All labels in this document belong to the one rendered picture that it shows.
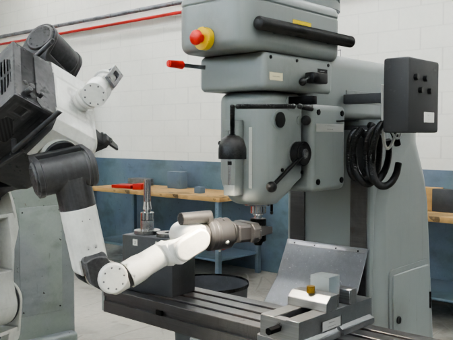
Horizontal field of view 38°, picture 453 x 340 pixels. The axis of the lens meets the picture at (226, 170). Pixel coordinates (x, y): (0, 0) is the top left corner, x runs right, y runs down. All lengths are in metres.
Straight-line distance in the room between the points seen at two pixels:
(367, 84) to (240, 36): 0.65
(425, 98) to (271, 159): 0.49
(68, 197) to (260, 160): 0.53
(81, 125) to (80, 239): 0.31
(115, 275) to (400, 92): 0.92
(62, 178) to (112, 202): 7.55
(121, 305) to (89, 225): 0.65
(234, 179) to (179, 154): 6.34
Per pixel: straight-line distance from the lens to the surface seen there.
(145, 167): 8.58
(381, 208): 2.15
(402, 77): 1.88
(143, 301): 2.14
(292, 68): 1.83
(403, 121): 1.87
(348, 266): 2.15
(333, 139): 2.00
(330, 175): 1.99
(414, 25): 6.37
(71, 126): 1.69
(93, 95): 1.70
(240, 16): 1.69
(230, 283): 4.16
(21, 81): 1.67
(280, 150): 1.82
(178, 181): 7.67
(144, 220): 2.22
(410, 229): 2.33
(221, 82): 1.83
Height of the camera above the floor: 1.51
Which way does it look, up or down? 3 degrees down
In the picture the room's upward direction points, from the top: straight up
